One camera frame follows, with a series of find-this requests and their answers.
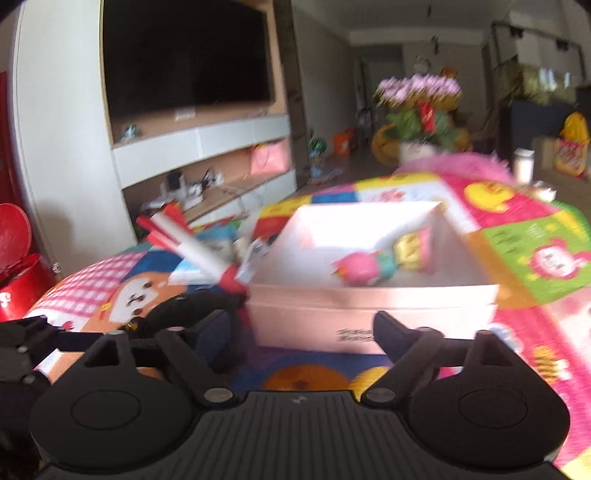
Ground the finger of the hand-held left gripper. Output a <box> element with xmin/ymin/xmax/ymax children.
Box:
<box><xmin>0</xmin><ymin>315</ymin><xmax>110</xmax><ymax>385</ymax></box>

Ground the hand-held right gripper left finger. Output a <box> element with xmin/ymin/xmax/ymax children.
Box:
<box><xmin>83</xmin><ymin>309</ymin><xmax>236</xmax><ymax>409</ymax></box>

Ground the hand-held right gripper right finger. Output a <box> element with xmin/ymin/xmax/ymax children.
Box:
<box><xmin>360</xmin><ymin>311</ymin><xmax>515</xmax><ymax>409</ymax></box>

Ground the black plush toy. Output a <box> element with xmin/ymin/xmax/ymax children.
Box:
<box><xmin>122</xmin><ymin>293</ymin><xmax>250</xmax><ymax>354</ymax></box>

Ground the pink cardboard box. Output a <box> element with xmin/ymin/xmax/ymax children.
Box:
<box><xmin>247</xmin><ymin>200</ymin><xmax>500</xmax><ymax>356</ymax></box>

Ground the red round box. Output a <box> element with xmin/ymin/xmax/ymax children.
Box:
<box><xmin>0</xmin><ymin>203</ymin><xmax>58</xmax><ymax>324</ymax></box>

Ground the blue and white tissue pack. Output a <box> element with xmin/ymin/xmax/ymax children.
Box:
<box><xmin>168</xmin><ymin>226</ymin><xmax>245</xmax><ymax>285</ymax></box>

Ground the pink doll toy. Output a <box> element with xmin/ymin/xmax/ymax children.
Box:
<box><xmin>332</xmin><ymin>249</ymin><xmax>400</xmax><ymax>288</ymax></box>

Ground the yellow and pink packet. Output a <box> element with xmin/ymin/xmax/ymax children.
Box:
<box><xmin>392</xmin><ymin>228</ymin><xmax>435</xmax><ymax>274</ymax></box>

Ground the white power strip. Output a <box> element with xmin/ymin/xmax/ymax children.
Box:
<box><xmin>185</xmin><ymin>171</ymin><xmax>223</xmax><ymax>198</ymax></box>

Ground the colourful play mat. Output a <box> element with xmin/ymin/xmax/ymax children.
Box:
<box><xmin>23</xmin><ymin>173</ymin><xmax>591</xmax><ymax>480</ymax></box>

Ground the pink fluffy cushion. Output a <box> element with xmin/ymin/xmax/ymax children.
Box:
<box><xmin>394</xmin><ymin>154</ymin><xmax>514</xmax><ymax>186</ymax></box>

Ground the pink gift bag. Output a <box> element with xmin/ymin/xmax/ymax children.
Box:
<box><xmin>249</xmin><ymin>142</ymin><xmax>293</xmax><ymax>176</ymax></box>

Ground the white television cabinet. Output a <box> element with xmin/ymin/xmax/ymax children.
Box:
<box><xmin>14</xmin><ymin>0</ymin><xmax>300</xmax><ymax>252</ymax></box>

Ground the orange bag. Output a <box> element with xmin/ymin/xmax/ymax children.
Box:
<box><xmin>332</xmin><ymin>129</ymin><xmax>356</xmax><ymax>156</ymax></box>

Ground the white cup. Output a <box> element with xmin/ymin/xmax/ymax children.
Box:
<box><xmin>512</xmin><ymin>148</ymin><xmax>536</xmax><ymax>184</ymax></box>

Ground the brown cardboard box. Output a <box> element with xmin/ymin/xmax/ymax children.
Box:
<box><xmin>533</xmin><ymin>136</ymin><xmax>561</xmax><ymax>172</ymax></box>

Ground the pink potted flower plant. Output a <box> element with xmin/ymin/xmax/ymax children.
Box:
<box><xmin>373</xmin><ymin>74</ymin><xmax>472</xmax><ymax>164</ymax></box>

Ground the dark cabinet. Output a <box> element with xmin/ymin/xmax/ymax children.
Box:
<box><xmin>501</xmin><ymin>98</ymin><xmax>578</xmax><ymax>167</ymax></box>

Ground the yellow and red toy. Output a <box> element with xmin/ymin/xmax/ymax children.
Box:
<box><xmin>554</xmin><ymin>112</ymin><xmax>591</xmax><ymax>177</ymax></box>

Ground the black television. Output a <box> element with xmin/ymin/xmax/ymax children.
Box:
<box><xmin>100</xmin><ymin>0</ymin><xmax>274</xmax><ymax>123</ymax></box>

